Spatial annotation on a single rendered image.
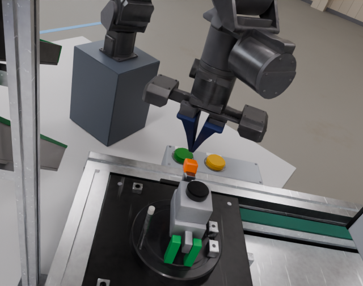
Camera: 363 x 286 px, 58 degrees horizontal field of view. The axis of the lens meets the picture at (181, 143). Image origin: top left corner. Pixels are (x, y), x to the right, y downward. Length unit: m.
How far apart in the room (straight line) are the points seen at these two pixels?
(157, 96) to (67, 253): 0.25
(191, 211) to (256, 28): 0.24
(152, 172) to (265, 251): 0.26
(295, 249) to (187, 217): 0.31
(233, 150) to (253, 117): 0.46
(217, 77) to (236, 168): 0.30
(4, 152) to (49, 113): 0.53
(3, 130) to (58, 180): 0.37
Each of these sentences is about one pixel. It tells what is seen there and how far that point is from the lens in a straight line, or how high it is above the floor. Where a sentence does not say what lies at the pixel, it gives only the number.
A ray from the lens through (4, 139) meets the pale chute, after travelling 0.38.
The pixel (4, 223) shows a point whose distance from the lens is 0.67.
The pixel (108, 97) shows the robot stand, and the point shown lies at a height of 0.99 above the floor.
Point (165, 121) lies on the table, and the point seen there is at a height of 0.86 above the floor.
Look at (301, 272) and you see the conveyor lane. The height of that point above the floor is 0.92.
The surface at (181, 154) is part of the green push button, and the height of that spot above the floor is 0.97.
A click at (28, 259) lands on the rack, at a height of 0.95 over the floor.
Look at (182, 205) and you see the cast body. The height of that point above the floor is 1.08.
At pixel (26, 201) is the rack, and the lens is 0.43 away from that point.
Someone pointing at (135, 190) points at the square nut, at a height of 0.98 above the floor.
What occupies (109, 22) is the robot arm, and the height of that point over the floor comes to 1.14.
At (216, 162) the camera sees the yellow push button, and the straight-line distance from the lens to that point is 0.69.
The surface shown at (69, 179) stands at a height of 0.86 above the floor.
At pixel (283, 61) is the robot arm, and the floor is 1.27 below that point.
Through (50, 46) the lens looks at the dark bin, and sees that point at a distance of 0.41.
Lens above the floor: 1.39
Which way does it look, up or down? 37 degrees down
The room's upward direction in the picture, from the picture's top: 19 degrees clockwise
